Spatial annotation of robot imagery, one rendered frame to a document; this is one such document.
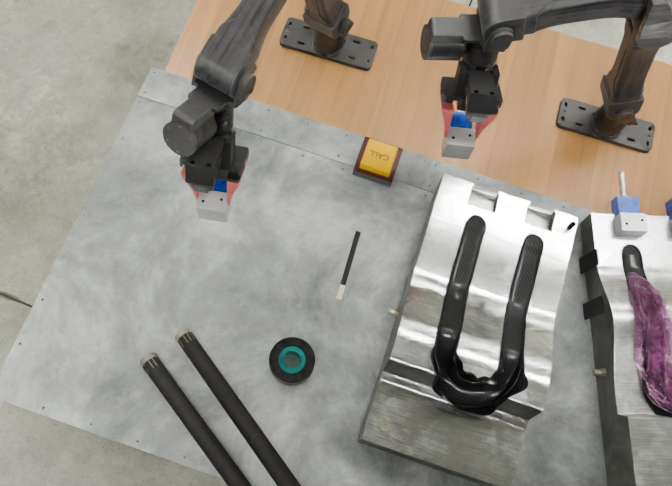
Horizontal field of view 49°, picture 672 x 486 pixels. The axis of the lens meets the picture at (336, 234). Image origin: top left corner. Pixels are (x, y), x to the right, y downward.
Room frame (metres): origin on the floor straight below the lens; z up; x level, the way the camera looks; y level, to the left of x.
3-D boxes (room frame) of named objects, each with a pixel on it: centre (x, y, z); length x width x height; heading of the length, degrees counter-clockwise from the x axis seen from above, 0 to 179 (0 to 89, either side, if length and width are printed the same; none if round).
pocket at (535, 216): (0.57, -0.36, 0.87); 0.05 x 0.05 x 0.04; 83
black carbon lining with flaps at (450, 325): (0.37, -0.28, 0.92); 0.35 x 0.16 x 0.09; 173
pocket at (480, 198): (0.58, -0.25, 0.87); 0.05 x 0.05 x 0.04; 83
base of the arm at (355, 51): (0.90, 0.09, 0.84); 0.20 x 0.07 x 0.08; 84
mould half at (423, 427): (0.35, -0.27, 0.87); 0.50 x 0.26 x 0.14; 173
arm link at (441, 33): (0.74, -0.14, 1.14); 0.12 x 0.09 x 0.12; 105
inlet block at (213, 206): (0.50, 0.22, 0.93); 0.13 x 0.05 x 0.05; 2
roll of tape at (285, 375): (0.23, 0.03, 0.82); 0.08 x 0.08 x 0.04
